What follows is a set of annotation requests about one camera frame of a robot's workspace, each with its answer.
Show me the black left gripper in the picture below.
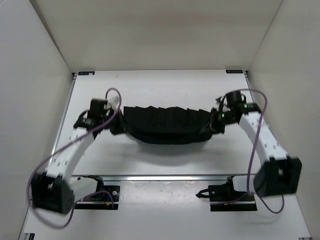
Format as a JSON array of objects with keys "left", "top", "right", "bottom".
[{"left": 102, "top": 106, "right": 135, "bottom": 134}]

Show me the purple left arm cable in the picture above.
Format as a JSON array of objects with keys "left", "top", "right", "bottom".
[{"left": 26, "top": 87, "right": 123, "bottom": 229}]

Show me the left corner label sticker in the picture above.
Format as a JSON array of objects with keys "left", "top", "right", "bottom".
[{"left": 77, "top": 71, "right": 95, "bottom": 76}]

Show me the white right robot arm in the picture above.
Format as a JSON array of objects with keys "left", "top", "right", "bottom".
[{"left": 208, "top": 89, "right": 302, "bottom": 200}]

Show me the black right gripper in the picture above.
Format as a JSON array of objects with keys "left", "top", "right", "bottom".
[{"left": 200, "top": 107, "right": 237, "bottom": 136}]

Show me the corner label sticker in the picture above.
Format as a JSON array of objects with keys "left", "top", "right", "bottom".
[
  {"left": 77, "top": 71, "right": 95, "bottom": 76},
  {"left": 225, "top": 69, "right": 244, "bottom": 74}
]

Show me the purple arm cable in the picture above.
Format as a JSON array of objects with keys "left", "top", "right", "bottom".
[
  {"left": 26, "top": 87, "right": 123, "bottom": 229},
  {"left": 209, "top": 88, "right": 286, "bottom": 215}
]

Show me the black pleated skirt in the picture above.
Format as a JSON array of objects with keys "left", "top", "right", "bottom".
[{"left": 123, "top": 106, "right": 213, "bottom": 145}]

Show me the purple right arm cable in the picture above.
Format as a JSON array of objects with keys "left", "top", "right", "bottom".
[{"left": 209, "top": 88, "right": 286, "bottom": 215}]

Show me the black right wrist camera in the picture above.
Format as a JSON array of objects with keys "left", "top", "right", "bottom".
[{"left": 225, "top": 90, "right": 247, "bottom": 108}]

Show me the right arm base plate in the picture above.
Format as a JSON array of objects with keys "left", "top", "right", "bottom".
[{"left": 195, "top": 182, "right": 258, "bottom": 212}]

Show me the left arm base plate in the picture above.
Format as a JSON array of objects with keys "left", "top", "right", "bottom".
[{"left": 75, "top": 182, "right": 121, "bottom": 211}]

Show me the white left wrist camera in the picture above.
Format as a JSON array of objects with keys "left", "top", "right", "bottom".
[{"left": 107, "top": 96, "right": 120, "bottom": 109}]

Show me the right corner label sticker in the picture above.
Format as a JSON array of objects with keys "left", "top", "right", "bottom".
[{"left": 225, "top": 69, "right": 244, "bottom": 74}]

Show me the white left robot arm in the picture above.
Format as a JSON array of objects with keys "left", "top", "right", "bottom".
[{"left": 26, "top": 96, "right": 122, "bottom": 215}]

